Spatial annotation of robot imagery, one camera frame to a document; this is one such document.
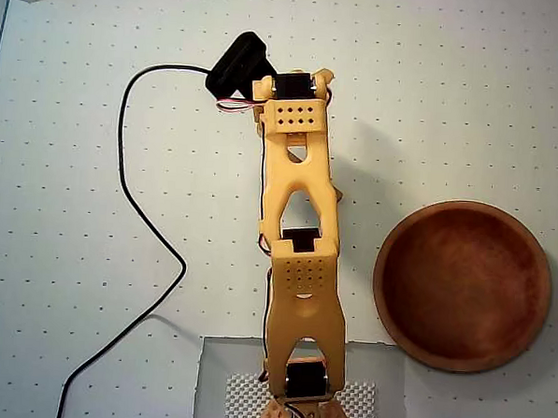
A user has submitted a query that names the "red black arm servo wire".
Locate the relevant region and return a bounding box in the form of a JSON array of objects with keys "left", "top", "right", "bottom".
[{"left": 256, "top": 231, "right": 274, "bottom": 259}]

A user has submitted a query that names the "grey base plate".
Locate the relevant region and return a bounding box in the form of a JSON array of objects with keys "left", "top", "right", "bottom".
[{"left": 194, "top": 334, "right": 411, "bottom": 418}]

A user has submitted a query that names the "red white wrist servo wire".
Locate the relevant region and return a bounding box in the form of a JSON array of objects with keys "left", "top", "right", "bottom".
[{"left": 215, "top": 96, "right": 264, "bottom": 119}]

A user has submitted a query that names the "white textured foam mat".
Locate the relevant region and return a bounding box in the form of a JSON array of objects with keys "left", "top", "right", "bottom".
[{"left": 223, "top": 373, "right": 379, "bottom": 418}]

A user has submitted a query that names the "round wooden bowl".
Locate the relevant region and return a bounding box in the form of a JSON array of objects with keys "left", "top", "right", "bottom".
[{"left": 367, "top": 195, "right": 557, "bottom": 378}]

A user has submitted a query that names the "black camera cable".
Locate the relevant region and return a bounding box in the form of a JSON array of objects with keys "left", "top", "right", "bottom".
[{"left": 53, "top": 59, "right": 217, "bottom": 418}]

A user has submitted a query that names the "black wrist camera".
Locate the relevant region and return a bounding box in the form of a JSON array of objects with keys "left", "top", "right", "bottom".
[{"left": 203, "top": 29, "right": 282, "bottom": 108}]

